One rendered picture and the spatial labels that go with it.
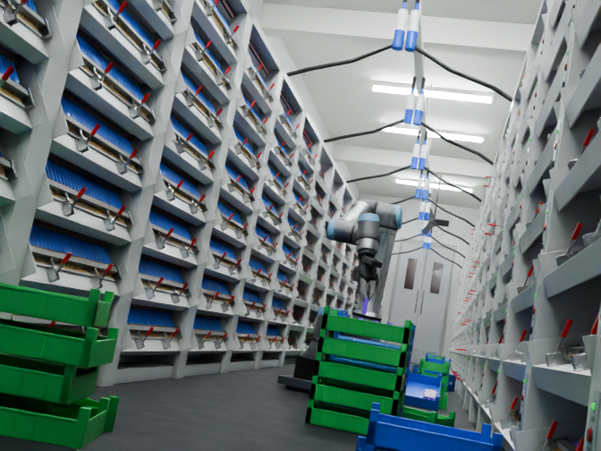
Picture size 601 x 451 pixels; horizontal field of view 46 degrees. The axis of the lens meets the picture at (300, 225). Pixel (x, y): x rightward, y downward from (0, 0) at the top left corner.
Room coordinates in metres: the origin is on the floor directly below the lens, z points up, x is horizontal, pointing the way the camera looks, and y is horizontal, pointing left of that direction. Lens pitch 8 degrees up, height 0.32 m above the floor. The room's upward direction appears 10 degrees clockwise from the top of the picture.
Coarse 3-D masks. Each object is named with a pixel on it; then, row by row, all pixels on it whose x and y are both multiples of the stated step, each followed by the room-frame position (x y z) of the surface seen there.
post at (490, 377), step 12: (528, 60) 2.89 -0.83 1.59; (528, 72) 2.87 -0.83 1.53; (516, 144) 2.88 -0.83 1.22; (516, 156) 2.87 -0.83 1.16; (516, 192) 2.87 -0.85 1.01; (504, 228) 2.88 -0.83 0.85; (504, 240) 2.87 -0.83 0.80; (504, 276) 2.87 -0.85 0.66; (492, 312) 2.93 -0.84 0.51; (492, 324) 2.87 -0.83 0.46; (492, 336) 2.87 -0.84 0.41; (492, 372) 2.87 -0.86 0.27; (492, 384) 2.87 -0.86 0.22; (480, 408) 2.87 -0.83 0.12; (480, 420) 2.87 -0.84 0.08; (480, 432) 2.87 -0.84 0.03
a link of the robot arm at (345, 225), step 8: (360, 200) 3.53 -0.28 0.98; (368, 200) 3.56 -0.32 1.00; (352, 208) 3.40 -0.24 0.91; (360, 208) 3.43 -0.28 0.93; (368, 208) 3.51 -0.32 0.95; (344, 216) 3.22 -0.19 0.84; (352, 216) 3.25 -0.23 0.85; (328, 224) 3.07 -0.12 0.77; (336, 224) 3.06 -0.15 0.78; (344, 224) 3.06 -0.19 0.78; (352, 224) 3.06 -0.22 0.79; (328, 232) 3.06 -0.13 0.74; (336, 232) 3.05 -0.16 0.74; (344, 232) 3.04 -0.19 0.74; (352, 232) 3.04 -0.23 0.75; (336, 240) 3.08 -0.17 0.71; (344, 240) 3.06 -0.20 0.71
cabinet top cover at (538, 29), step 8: (544, 0) 2.50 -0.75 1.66; (544, 8) 2.56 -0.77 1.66; (536, 24) 2.71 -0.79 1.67; (536, 32) 2.77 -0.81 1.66; (536, 40) 2.84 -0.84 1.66; (528, 48) 2.99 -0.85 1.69; (520, 80) 3.29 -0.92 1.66; (520, 96) 3.50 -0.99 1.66; (504, 128) 4.07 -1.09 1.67; (504, 136) 4.20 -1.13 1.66
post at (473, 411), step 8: (512, 104) 3.58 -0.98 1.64; (512, 112) 3.56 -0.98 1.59; (512, 120) 3.55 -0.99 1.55; (512, 144) 3.55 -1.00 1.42; (504, 184) 3.55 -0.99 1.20; (504, 192) 3.55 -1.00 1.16; (496, 224) 3.56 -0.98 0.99; (496, 232) 3.55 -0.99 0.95; (496, 256) 3.55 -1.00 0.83; (496, 264) 3.55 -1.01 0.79; (488, 288) 3.56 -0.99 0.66; (488, 296) 3.55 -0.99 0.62; (488, 304) 3.55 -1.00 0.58; (480, 336) 3.56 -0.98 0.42; (480, 344) 3.56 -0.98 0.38; (480, 368) 3.55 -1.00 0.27; (480, 376) 3.55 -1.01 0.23; (472, 400) 3.56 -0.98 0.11; (472, 408) 3.55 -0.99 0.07; (472, 416) 3.55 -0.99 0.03
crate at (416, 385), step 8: (408, 376) 4.17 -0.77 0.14; (416, 376) 4.17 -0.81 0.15; (424, 376) 4.16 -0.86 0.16; (440, 376) 4.12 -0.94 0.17; (408, 384) 4.15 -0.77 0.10; (416, 384) 4.16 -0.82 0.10; (424, 384) 4.17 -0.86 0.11; (432, 384) 4.16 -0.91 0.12; (440, 384) 4.07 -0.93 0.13; (408, 392) 4.06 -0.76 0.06; (416, 392) 4.06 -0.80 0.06; (408, 400) 3.91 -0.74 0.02; (416, 400) 3.90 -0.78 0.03; (424, 400) 3.89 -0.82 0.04; (432, 400) 3.88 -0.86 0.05; (432, 408) 3.89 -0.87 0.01
